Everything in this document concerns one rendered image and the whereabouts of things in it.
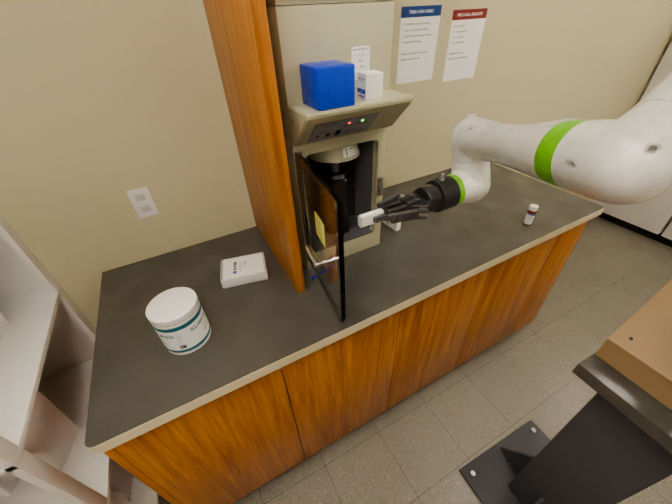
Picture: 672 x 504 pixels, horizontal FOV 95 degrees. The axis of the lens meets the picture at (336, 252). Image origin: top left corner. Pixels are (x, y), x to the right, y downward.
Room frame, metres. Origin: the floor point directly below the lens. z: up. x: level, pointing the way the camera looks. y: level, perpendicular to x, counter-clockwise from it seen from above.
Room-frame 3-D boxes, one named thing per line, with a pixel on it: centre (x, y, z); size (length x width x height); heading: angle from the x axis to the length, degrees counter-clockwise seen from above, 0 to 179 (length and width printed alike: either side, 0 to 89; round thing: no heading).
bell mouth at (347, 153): (1.03, -0.01, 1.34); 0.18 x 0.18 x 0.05
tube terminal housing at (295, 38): (1.04, 0.02, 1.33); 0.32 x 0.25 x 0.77; 117
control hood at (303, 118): (0.88, -0.06, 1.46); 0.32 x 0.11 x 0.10; 117
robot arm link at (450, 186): (0.77, -0.30, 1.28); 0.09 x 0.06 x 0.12; 27
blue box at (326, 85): (0.85, 0.00, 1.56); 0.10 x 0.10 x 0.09; 27
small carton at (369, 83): (0.90, -0.11, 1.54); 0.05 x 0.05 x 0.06; 21
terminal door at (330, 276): (0.71, 0.04, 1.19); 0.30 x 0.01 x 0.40; 20
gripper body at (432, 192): (0.74, -0.23, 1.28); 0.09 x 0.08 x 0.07; 117
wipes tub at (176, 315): (0.58, 0.45, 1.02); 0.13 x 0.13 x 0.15
